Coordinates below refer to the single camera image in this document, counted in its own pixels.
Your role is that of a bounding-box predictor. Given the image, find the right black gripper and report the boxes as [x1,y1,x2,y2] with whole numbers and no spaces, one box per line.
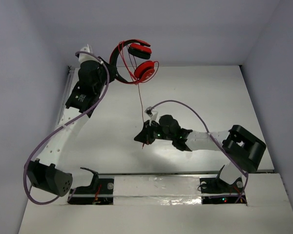
[135,119,174,145]

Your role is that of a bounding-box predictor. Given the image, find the red headphone cable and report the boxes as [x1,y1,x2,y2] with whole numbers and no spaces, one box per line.
[117,40,160,150]

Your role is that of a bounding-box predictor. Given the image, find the red black headphones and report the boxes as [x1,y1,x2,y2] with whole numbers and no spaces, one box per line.
[109,39,158,84]

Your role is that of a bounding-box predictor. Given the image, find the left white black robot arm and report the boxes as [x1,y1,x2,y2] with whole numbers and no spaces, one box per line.
[23,51,117,205]

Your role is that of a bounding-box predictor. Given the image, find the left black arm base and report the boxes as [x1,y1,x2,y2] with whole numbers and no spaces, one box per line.
[67,167,114,205]

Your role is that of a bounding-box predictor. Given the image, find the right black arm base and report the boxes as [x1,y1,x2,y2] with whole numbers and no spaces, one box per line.
[197,163,247,204]

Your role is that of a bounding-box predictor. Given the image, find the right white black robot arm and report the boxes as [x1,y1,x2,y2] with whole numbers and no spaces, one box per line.
[134,115,266,192]

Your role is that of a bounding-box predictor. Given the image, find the silver foil tape strip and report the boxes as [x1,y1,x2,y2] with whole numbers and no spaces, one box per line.
[113,175,202,206]

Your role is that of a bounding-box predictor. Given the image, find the metal side rail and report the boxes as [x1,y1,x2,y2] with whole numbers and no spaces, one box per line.
[55,66,75,126]

